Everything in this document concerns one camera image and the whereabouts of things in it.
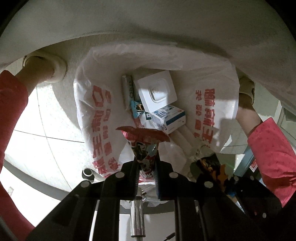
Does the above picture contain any right forearm pink sleeve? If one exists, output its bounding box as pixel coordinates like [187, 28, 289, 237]
[235, 93, 296, 208]

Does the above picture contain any white square box tray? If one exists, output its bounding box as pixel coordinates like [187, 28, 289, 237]
[134, 70, 178, 113]

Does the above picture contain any left forearm red sleeve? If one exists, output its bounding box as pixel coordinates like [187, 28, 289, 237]
[16, 56, 54, 95]

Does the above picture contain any teal candy wrapper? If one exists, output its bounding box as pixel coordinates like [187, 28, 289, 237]
[130, 100, 152, 120]

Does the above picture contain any blue white carton box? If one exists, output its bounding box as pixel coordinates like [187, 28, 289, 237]
[151, 105, 186, 135]

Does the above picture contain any red snack wrapper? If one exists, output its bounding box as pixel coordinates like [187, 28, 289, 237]
[117, 126, 170, 182]

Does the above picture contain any white red plastic trash bag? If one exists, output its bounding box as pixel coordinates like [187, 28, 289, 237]
[73, 41, 240, 207]

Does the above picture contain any white orange snack packet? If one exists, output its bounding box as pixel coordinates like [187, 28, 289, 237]
[190, 154, 229, 191]

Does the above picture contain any dark green tall box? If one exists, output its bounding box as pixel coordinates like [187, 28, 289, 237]
[121, 75, 140, 110]

